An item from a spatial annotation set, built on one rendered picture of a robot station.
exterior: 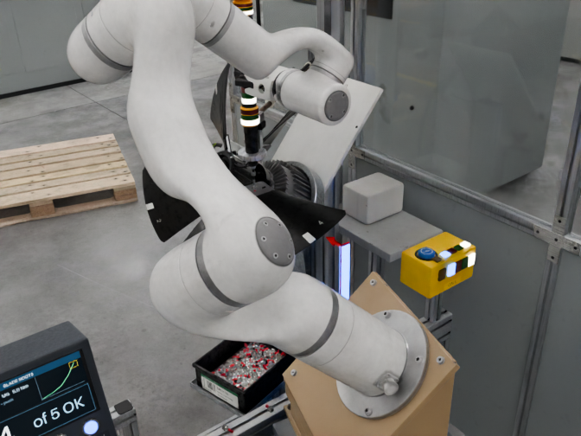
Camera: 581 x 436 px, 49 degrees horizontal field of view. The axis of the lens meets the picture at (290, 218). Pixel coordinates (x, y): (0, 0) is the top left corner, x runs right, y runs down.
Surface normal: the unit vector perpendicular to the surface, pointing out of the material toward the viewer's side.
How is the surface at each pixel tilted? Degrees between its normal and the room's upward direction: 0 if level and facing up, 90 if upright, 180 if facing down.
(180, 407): 0
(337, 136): 50
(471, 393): 90
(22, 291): 0
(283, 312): 44
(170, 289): 72
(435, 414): 90
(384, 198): 90
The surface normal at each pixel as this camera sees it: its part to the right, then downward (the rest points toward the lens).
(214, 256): -0.61, 0.06
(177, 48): 0.81, 0.23
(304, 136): -0.64, -0.33
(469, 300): -0.80, 0.30
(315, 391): -0.69, -0.48
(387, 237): -0.03, -0.88
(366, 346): 0.62, 0.00
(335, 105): 0.59, 0.37
